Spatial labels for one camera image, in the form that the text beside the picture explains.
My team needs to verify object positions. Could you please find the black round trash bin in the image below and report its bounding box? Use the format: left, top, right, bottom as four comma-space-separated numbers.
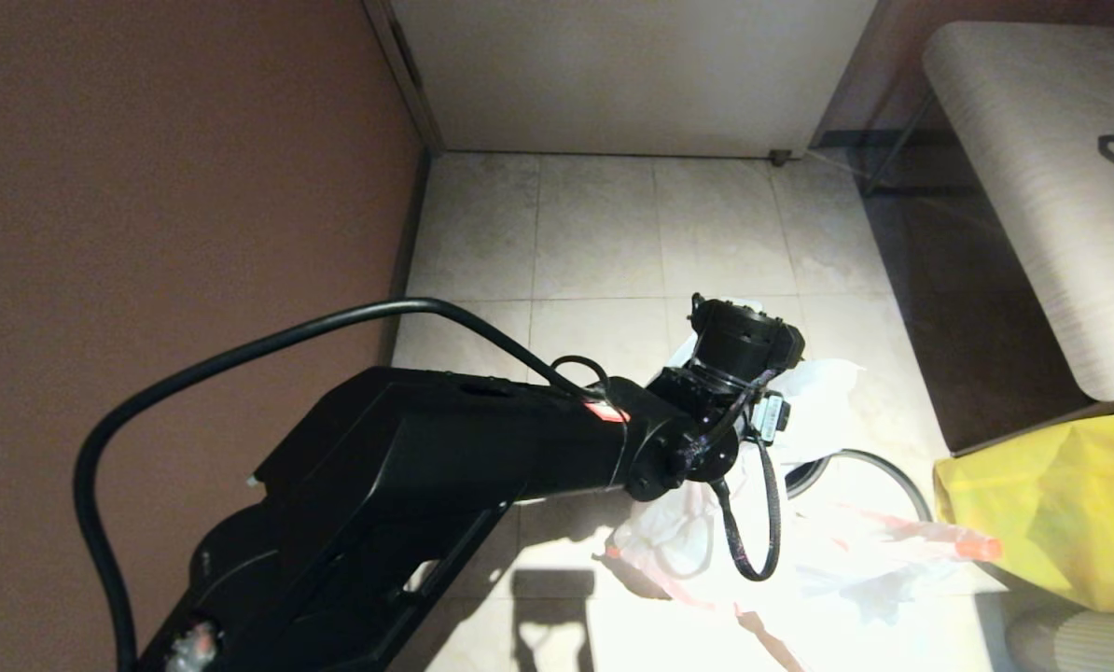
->
784, 455, 838, 498

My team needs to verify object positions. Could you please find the grey bin rim ring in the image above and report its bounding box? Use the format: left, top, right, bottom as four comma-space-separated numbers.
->
832, 450, 933, 521

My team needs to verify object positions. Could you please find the fresh white plastic bag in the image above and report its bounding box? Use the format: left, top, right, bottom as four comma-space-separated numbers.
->
604, 299, 868, 608

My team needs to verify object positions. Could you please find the used white bin liner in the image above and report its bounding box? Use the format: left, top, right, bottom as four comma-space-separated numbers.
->
734, 504, 1006, 672

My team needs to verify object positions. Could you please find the yellow bag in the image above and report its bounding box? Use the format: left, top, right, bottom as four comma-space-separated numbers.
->
933, 411, 1114, 615

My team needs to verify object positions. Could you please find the white door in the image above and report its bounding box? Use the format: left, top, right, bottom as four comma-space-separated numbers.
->
389, 0, 880, 158

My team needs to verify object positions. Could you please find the dark grey baseboard strip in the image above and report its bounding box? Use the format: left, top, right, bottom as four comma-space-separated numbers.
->
382, 149, 434, 337

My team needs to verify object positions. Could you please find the black metal bench frame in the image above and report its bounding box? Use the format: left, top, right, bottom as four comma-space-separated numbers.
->
858, 91, 946, 200

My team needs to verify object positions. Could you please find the grey door frame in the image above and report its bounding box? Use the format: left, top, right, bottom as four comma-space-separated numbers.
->
363, 0, 447, 156

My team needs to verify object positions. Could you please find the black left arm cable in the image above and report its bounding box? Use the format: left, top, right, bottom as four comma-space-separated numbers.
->
74, 298, 609, 672

